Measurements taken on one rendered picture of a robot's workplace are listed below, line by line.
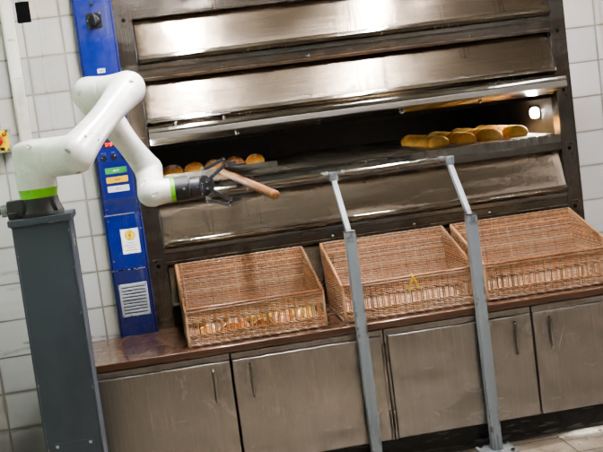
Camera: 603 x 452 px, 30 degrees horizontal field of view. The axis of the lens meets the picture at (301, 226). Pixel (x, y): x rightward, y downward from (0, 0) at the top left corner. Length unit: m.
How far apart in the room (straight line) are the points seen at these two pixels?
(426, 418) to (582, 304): 0.77
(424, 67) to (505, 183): 0.62
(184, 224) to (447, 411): 1.34
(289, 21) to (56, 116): 1.06
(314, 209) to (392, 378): 0.86
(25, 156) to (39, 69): 1.11
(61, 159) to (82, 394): 0.78
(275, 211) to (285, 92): 0.51
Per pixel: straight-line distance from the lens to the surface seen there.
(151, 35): 4.81
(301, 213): 4.84
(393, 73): 4.91
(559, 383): 4.67
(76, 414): 3.82
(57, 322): 3.76
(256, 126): 4.66
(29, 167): 3.74
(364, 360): 4.36
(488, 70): 5.01
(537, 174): 5.10
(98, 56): 4.76
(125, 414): 4.38
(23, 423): 4.97
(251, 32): 4.82
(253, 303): 4.36
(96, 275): 4.83
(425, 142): 5.21
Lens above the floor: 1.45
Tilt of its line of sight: 6 degrees down
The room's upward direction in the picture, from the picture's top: 7 degrees counter-clockwise
